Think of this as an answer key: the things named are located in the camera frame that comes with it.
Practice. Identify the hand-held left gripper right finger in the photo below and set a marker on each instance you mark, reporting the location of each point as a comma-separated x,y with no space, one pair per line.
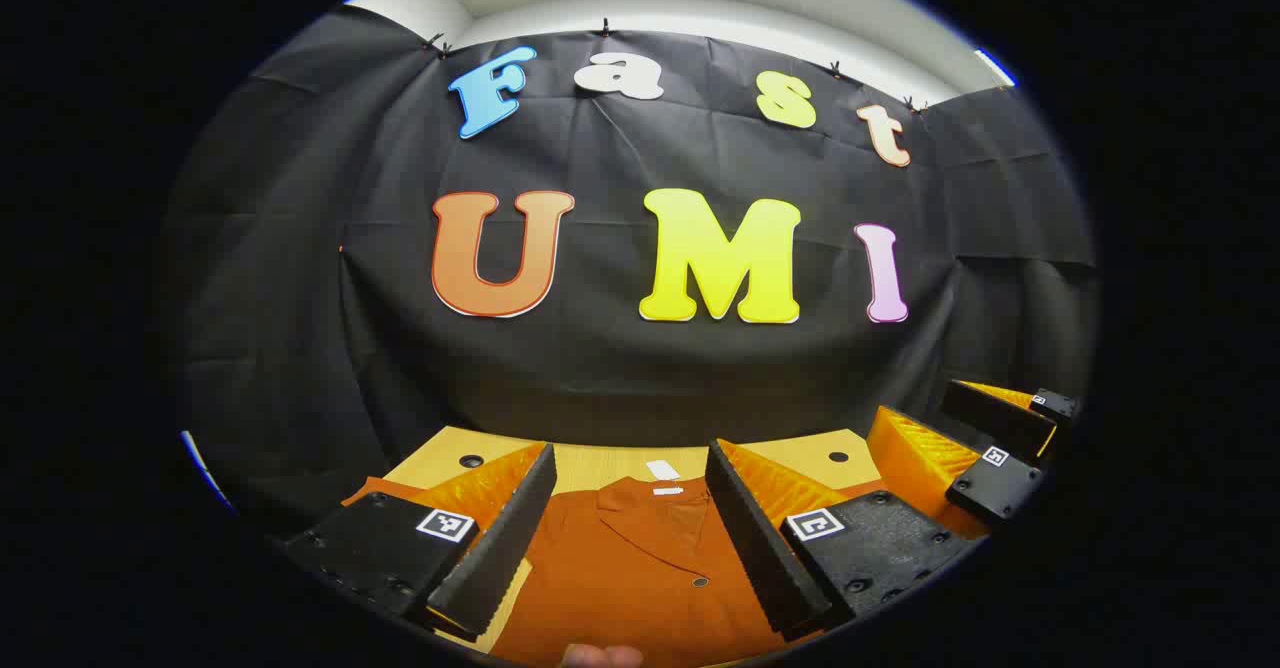
760,548

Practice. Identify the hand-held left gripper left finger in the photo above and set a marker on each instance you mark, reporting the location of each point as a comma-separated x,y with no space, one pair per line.
500,548

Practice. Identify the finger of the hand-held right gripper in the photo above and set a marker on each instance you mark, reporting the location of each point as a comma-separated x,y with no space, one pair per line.
995,488
1000,423

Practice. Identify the orange jacket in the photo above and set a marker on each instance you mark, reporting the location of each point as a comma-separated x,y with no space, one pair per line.
640,578

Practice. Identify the white paper garment tag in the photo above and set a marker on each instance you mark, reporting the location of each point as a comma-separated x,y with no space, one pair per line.
662,470

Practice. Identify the black backdrop cloth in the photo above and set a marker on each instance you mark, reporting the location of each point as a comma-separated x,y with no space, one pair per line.
600,368

